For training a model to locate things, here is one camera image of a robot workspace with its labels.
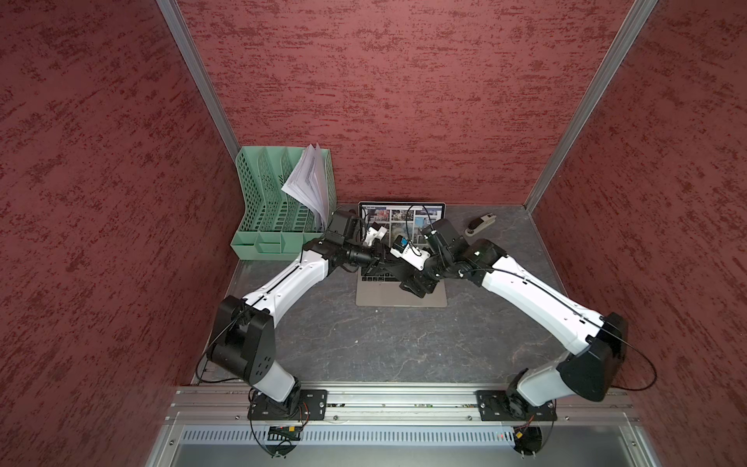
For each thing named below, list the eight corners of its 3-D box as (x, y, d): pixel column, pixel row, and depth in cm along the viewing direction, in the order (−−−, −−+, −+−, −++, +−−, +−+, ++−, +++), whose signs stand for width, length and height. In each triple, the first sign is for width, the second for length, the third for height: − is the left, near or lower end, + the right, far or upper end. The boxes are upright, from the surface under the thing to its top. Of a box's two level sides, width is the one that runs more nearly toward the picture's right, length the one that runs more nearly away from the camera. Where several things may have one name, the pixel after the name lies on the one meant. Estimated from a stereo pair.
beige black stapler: (467, 236, 114) (470, 229, 110) (461, 230, 116) (464, 223, 112) (494, 224, 118) (497, 217, 115) (487, 218, 120) (491, 211, 117)
